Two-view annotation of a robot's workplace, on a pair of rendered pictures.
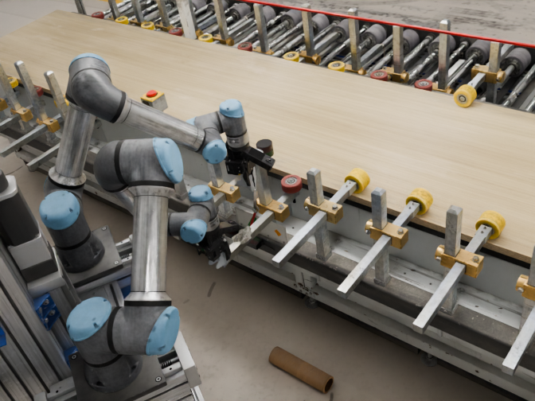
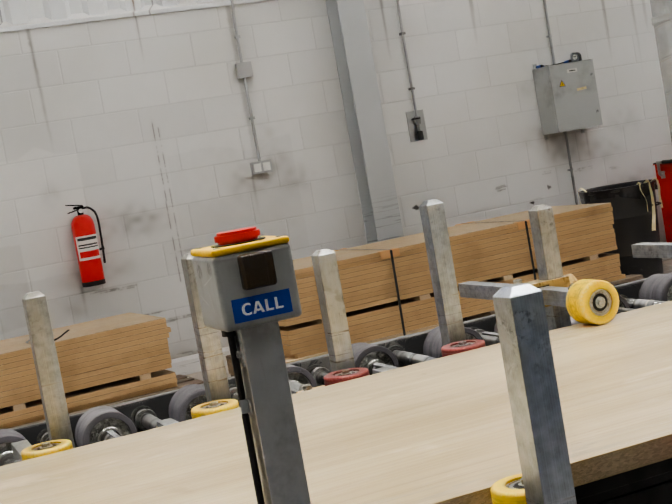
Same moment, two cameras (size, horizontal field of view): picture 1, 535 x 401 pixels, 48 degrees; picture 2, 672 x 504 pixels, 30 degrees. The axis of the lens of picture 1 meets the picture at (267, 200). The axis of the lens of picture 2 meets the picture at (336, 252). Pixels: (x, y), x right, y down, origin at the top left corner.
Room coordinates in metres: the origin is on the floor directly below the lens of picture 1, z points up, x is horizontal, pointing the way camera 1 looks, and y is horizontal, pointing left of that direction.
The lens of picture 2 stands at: (1.66, 1.32, 1.28)
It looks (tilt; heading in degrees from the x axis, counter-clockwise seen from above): 4 degrees down; 294
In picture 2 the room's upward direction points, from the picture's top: 10 degrees counter-clockwise
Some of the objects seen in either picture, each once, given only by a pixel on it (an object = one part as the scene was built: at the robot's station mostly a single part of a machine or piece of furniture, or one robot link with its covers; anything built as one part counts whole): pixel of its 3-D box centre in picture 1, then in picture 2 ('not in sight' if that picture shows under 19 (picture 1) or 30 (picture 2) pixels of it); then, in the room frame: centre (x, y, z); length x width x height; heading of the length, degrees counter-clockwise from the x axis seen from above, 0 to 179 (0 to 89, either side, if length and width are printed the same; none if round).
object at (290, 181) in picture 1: (292, 191); not in sight; (1.86, -0.10, 0.85); 0.08 x 0.08 x 0.11
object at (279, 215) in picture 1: (271, 208); not in sight; (1.79, -0.01, 0.85); 0.13 x 0.06 x 0.05; 45
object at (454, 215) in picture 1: (451, 266); not in sight; (1.28, -0.52, 0.91); 0.03 x 0.03 x 0.48; 45
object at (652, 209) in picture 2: not in sight; (624, 232); (3.42, -7.79, 0.36); 0.58 x 0.56 x 0.72; 137
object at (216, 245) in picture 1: (211, 239); not in sight; (1.55, 0.21, 0.97); 0.09 x 0.08 x 0.12; 135
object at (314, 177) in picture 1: (319, 222); not in sight; (1.63, -0.17, 0.87); 0.03 x 0.03 x 0.48; 45
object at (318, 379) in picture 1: (300, 369); not in sight; (1.62, 0.00, 0.04); 0.30 x 0.08 x 0.08; 45
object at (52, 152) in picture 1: (65, 144); not in sight; (2.61, 0.92, 0.82); 0.43 x 0.03 x 0.04; 135
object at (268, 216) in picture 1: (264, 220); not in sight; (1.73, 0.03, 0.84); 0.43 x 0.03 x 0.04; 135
